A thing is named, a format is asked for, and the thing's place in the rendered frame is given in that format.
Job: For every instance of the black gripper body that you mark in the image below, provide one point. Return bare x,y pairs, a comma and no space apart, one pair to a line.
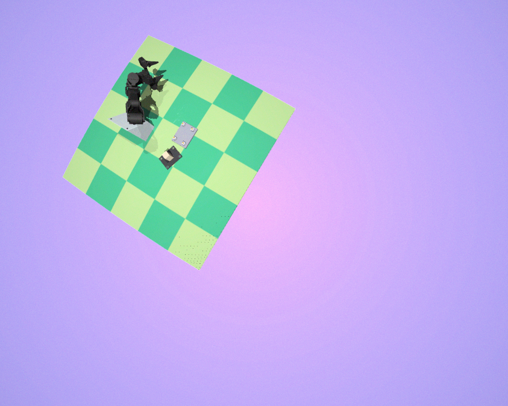
144,64

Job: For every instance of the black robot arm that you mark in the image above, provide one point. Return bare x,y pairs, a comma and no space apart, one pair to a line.
134,110

